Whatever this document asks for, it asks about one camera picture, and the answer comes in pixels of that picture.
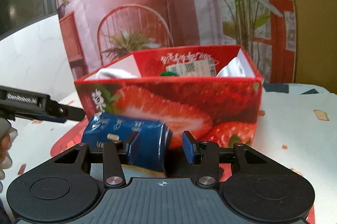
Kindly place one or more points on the red strawberry cardboard box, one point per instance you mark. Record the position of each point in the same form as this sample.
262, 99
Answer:
212, 91

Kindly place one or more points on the yellow wooden panel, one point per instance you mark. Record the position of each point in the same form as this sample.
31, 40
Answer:
316, 43

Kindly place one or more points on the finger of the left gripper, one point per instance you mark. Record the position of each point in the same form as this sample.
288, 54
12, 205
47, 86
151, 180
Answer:
67, 112
50, 118

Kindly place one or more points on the printed room backdrop poster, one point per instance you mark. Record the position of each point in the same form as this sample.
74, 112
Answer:
95, 32

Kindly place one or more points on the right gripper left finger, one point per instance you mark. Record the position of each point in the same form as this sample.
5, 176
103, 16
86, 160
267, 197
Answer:
130, 148

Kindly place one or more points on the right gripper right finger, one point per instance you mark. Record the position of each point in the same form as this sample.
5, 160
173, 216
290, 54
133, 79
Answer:
191, 148

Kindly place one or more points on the person's left hand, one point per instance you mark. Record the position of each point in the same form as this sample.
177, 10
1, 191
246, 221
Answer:
8, 134

